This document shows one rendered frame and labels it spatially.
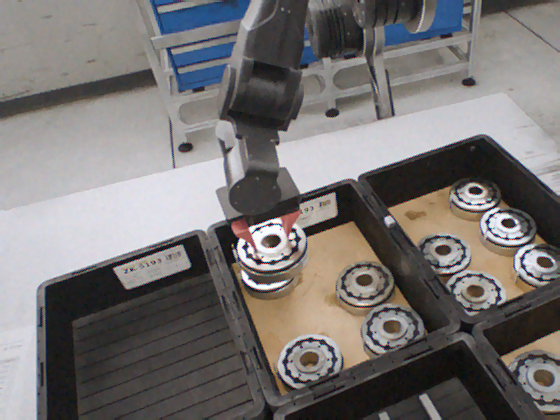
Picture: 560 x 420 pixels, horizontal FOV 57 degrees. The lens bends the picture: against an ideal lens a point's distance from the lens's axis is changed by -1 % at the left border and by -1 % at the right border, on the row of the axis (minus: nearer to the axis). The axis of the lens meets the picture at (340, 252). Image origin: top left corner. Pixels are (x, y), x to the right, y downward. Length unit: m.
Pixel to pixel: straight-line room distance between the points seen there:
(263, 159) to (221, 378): 0.44
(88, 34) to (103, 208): 2.23
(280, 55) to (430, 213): 0.59
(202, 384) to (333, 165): 0.76
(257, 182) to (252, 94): 0.09
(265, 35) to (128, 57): 3.13
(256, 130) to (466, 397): 0.50
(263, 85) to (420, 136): 0.99
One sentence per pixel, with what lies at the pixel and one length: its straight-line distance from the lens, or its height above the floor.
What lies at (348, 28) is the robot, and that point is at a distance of 1.68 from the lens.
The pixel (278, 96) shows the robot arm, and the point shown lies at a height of 1.28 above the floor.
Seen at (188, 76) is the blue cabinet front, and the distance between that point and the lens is 2.78.
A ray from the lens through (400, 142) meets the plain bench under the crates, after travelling 1.50.
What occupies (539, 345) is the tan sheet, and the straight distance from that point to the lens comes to 0.90.
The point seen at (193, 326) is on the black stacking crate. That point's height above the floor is 0.83.
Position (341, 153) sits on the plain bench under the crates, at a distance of 1.47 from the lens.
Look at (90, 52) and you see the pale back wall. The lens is 3.68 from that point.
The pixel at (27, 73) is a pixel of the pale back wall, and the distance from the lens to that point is 3.80.
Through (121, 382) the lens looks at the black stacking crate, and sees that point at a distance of 0.94.
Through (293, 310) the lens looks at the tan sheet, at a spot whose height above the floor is 0.83.
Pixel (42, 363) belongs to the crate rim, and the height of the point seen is 0.93.
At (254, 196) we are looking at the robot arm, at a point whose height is 1.20.
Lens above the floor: 1.56
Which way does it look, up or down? 46 degrees down
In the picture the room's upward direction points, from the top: 7 degrees counter-clockwise
